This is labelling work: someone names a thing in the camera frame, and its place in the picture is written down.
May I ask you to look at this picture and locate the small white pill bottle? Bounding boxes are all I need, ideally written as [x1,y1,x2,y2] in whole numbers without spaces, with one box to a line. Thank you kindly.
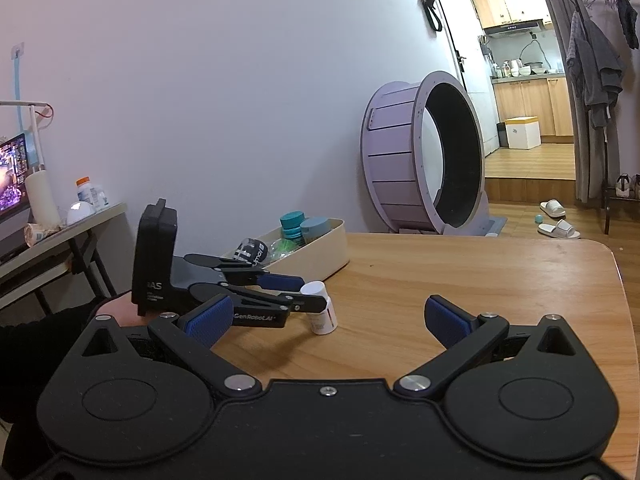
[300,281,338,336]

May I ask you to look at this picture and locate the kitchenware on counter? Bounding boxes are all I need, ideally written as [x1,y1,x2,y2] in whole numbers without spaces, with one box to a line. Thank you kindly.
[492,57,566,78]

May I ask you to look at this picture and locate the grey curtain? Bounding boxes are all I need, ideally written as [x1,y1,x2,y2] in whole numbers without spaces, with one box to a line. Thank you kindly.
[530,0,608,203]

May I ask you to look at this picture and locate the white door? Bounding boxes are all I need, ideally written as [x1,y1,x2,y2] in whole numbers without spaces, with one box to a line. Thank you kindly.
[425,0,501,156]

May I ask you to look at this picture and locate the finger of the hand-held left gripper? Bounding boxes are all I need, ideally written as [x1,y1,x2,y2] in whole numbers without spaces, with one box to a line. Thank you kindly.
[184,253,306,292]
[190,282,327,328]

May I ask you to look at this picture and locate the range hood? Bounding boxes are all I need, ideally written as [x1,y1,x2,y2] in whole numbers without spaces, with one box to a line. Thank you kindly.
[482,19,545,36]

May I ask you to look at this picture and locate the computer monitor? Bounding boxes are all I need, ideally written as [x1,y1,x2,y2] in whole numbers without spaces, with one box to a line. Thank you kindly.
[0,132,32,221]

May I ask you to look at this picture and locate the teal bottle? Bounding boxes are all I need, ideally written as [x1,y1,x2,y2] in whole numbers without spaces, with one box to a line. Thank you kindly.
[279,211,306,247]

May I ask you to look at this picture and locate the orange capped bottle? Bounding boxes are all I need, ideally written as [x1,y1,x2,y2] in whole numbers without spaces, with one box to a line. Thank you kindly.
[75,176,97,208]

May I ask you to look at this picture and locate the black hanging strap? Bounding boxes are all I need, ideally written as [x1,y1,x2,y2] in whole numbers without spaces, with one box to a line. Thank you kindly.
[416,0,443,33]

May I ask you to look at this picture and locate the grey hanging hoodie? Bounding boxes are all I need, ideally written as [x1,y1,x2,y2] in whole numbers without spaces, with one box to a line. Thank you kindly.
[566,10,626,131]

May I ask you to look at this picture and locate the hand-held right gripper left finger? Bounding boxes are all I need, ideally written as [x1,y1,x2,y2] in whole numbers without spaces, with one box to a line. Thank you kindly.
[75,295,262,401]

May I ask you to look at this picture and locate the wooden kitchen base cabinets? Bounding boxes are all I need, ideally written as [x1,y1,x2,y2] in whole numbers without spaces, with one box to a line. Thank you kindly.
[492,76,575,137]

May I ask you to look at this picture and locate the purple cat wheel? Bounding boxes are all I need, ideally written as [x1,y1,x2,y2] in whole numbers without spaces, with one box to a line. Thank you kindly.
[361,71,507,237]

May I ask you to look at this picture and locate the row of shoes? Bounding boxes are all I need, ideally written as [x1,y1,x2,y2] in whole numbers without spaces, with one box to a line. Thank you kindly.
[615,172,640,198]

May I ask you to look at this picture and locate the white foam box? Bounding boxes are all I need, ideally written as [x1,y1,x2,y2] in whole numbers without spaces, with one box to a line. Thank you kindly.
[504,116,542,150]

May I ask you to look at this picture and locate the dark clear gyro ball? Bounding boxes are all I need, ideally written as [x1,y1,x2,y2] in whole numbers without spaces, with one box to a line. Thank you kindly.
[234,238,273,267]

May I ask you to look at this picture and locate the cream plastic container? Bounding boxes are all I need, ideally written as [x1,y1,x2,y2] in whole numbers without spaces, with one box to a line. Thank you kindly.
[220,217,349,282]

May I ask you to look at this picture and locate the dark hanging shorts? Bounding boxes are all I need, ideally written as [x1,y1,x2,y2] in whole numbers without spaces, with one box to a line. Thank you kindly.
[615,0,640,51]

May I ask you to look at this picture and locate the grey folding desk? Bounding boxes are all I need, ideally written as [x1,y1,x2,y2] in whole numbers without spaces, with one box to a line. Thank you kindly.
[0,202,128,311]

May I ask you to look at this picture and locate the person's left hand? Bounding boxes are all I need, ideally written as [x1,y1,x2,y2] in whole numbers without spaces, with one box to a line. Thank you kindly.
[95,296,151,328]

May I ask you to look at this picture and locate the light blue hanging strap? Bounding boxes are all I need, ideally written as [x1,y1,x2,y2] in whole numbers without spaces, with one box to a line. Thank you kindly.
[11,45,25,103]

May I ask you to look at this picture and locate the grey-blue capped bottle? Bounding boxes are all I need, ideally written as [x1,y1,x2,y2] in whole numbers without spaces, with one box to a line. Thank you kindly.
[300,216,329,242]

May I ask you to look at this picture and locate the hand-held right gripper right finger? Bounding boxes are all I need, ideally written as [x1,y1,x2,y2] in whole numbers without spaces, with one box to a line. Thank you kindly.
[394,296,591,401]

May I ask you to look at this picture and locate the lying paper cup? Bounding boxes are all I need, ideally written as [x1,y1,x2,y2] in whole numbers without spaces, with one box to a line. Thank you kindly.
[24,222,61,247]

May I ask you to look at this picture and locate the person's left forearm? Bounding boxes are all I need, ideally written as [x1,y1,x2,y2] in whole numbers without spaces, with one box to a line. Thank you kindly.
[0,300,101,426]

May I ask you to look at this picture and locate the black coat rack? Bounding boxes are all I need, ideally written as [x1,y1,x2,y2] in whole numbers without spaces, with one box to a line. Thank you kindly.
[565,0,640,235]

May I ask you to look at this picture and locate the white paper roll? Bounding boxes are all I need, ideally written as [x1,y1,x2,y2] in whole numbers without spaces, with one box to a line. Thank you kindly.
[25,170,62,228]

